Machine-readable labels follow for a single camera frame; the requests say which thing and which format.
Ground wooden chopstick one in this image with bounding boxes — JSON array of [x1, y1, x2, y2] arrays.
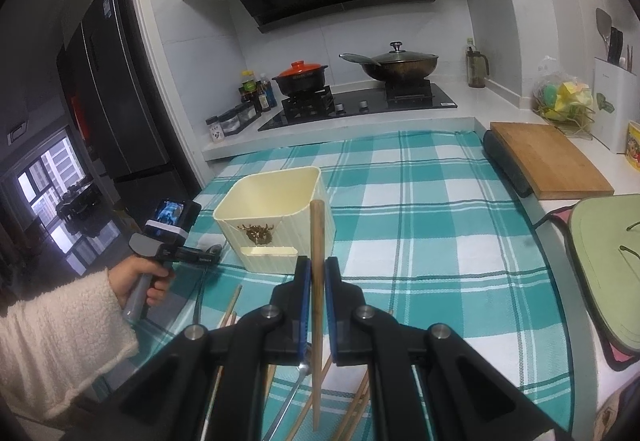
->
[[218, 284, 242, 327]]

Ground black griddle tray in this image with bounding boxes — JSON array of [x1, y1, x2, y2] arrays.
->
[[483, 130, 534, 198]]

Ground wooden chopstick eight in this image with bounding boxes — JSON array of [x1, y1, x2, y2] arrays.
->
[[343, 383, 370, 441]]

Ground white fleece sleeve forearm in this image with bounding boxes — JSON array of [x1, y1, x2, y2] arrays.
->
[[1, 270, 139, 419]]

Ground black pot red lid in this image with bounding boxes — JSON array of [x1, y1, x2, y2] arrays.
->
[[273, 61, 328, 98]]

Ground dark glass jug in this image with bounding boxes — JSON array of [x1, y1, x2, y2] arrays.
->
[[465, 37, 489, 88]]

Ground green lid with handle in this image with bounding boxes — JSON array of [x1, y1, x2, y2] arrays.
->
[[568, 194, 639, 354]]

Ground bag of yellow sponges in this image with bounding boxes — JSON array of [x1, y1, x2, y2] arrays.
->
[[532, 56, 594, 139]]

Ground black refrigerator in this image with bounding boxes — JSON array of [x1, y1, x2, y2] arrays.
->
[[63, 0, 198, 223]]

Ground wooden cutting board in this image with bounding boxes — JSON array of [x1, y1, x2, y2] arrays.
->
[[489, 122, 614, 201]]

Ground spice jar rack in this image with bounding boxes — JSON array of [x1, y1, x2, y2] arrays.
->
[[205, 101, 259, 142]]

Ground yellow snack box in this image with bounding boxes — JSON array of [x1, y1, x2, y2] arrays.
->
[[625, 122, 640, 170]]

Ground cream utensil holder box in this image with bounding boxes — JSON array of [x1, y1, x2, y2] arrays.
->
[[213, 166, 335, 274]]

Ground wok with glass lid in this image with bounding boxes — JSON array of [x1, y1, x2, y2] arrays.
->
[[338, 42, 438, 84]]

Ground steel spoon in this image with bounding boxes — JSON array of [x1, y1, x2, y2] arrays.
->
[[262, 343, 312, 441]]

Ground person's left hand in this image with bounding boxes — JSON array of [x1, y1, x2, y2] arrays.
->
[[107, 255, 175, 308]]

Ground wooden chopstick five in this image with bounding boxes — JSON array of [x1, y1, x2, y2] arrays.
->
[[284, 354, 334, 441]]

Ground wooden chopstick seven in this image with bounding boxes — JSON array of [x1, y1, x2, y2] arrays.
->
[[332, 373, 369, 440]]

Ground black gas stove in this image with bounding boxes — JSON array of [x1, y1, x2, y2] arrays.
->
[[258, 80, 458, 131]]

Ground wooden chopstick six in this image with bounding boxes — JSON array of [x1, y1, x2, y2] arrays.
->
[[310, 200, 326, 431]]

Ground wooden chopstick three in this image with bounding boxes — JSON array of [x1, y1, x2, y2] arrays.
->
[[265, 364, 277, 398]]

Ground condiment bottles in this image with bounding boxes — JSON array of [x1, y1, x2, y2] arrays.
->
[[240, 70, 276, 114]]

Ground white knife block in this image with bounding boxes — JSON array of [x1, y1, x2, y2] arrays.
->
[[591, 58, 639, 154]]

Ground teal plaid tablecloth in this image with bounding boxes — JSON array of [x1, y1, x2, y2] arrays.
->
[[98, 129, 574, 441]]

